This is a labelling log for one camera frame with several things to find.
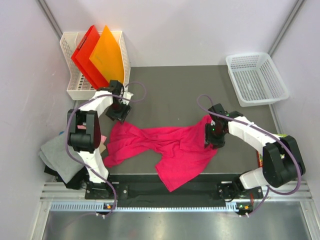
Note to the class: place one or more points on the green treehouse book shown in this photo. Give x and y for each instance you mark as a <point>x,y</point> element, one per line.
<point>260,157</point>

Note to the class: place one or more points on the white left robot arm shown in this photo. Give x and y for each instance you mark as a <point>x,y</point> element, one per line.
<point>84,134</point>

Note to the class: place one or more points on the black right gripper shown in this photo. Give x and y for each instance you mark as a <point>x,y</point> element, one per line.
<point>216,143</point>

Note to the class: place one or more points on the white plastic mesh basket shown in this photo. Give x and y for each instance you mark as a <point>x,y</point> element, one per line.
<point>255,79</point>

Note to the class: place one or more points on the orange plastic folder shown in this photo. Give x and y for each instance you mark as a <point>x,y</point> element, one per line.
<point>107,57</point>

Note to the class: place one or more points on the pink red t shirt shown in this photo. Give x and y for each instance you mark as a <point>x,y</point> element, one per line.
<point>183,152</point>

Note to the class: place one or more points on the grey folded t shirt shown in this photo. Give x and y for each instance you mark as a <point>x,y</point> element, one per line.
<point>53,153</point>

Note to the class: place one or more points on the aluminium front rail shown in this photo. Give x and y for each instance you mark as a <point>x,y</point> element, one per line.
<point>61,199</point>

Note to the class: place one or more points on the white file organizer rack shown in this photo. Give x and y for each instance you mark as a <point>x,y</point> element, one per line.
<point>79,88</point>

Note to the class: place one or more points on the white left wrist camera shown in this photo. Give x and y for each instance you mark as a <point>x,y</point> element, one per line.
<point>126,97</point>

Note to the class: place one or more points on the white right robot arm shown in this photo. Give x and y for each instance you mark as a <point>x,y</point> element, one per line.
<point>281,158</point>

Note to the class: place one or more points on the brown folded cloth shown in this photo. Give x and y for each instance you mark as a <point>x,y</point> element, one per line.
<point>102,148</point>

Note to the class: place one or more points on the red plastic folder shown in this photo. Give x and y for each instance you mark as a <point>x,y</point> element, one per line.
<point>81,58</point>

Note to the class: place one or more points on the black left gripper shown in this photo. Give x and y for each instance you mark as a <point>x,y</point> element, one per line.
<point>120,116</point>

